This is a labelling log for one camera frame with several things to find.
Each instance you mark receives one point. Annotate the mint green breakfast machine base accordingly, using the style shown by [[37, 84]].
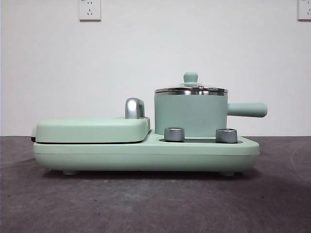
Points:
[[97, 155]]

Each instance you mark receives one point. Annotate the mint green griddle cover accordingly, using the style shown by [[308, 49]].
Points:
[[85, 128]]

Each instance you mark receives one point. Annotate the silver control knob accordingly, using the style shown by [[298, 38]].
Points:
[[226, 135], [173, 134]]

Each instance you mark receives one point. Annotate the glass pot lid green knob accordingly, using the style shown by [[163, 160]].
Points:
[[190, 77]]

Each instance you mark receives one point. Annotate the white wall socket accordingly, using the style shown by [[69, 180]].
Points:
[[90, 12], [305, 11]]

